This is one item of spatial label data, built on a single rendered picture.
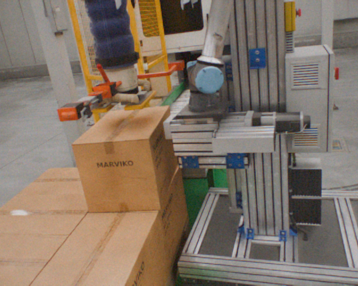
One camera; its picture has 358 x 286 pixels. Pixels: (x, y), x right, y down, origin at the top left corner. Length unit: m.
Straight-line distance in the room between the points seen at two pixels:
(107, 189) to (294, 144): 0.97
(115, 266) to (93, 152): 0.57
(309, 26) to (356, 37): 1.28
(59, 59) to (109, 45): 1.54
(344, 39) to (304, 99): 9.22
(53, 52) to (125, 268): 2.27
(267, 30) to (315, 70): 0.28
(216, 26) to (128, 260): 1.03
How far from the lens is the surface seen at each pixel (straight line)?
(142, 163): 1.71
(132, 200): 1.82
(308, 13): 10.90
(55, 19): 3.23
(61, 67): 3.31
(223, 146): 1.52
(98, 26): 1.82
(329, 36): 5.05
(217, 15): 1.47
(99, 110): 1.82
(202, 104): 1.60
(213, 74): 1.45
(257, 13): 1.70
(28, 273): 1.67
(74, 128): 3.42
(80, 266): 1.59
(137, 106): 1.75
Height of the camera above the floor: 1.47
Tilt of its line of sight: 20 degrees down
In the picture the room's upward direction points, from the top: 8 degrees counter-clockwise
